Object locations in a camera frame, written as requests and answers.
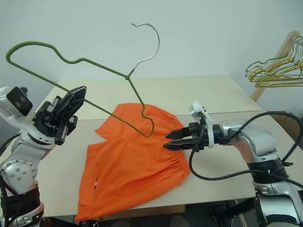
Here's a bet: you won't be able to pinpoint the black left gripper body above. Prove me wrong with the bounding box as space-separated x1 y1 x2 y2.
32 95 71 138

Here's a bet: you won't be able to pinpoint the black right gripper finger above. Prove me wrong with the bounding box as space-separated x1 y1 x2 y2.
162 139 195 151
165 127 190 140

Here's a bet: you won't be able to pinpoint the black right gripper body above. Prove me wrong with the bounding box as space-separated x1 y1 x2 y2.
186 121 210 152

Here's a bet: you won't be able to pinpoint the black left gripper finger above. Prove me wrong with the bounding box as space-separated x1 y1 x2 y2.
54 115 79 146
56 85 88 124

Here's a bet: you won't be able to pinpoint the green wire hanger silver hook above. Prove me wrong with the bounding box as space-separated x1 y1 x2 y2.
5 22 160 138

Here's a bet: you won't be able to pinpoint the orange shorts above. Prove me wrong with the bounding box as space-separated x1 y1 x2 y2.
73 103 190 223

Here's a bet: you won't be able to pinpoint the wooden hanger rack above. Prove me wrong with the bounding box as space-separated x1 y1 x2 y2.
250 30 303 103

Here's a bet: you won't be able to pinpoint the grey rounded shape under table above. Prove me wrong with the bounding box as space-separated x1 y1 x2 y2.
169 214 188 227

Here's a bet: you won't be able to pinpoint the brown cardboard box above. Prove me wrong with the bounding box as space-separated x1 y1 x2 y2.
269 113 303 153

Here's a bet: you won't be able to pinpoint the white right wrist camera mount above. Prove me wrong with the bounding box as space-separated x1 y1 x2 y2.
188 101 215 149

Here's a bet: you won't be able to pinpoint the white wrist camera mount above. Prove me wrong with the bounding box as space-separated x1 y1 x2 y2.
0 86 36 133
188 101 215 149

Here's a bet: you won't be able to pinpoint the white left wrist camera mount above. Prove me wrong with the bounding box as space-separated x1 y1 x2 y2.
0 86 36 133

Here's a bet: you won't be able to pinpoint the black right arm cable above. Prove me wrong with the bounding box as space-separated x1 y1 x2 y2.
188 111 303 187

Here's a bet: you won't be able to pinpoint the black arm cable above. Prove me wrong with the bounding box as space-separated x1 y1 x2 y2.
0 133 23 227
188 111 303 187

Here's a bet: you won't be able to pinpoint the dark frame under table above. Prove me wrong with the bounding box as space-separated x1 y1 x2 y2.
184 198 258 227

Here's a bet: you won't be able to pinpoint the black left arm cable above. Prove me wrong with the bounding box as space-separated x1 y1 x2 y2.
0 133 23 227

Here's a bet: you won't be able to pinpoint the dark green wire hanger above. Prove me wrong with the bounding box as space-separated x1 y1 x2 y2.
245 35 303 80

